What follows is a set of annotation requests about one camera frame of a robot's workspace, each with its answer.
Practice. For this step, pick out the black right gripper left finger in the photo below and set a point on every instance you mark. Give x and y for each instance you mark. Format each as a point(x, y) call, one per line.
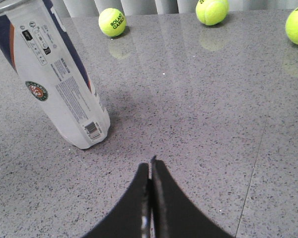
point(130, 216)

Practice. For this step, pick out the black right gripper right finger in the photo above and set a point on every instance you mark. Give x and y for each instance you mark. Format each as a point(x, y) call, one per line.
point(174, 215)

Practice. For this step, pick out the white blue tennis ball can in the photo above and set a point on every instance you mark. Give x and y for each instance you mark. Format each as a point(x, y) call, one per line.
point(36, 44)

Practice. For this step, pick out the tennis ball with Roland Garros text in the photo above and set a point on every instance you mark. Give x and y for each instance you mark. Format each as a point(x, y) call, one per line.
point(112, 22)

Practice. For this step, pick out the middle tennis ball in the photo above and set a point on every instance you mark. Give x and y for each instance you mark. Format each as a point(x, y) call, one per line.
point(211, 12)

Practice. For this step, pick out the grey pleated curtain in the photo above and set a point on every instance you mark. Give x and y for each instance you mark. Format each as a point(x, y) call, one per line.
point(85, 8)

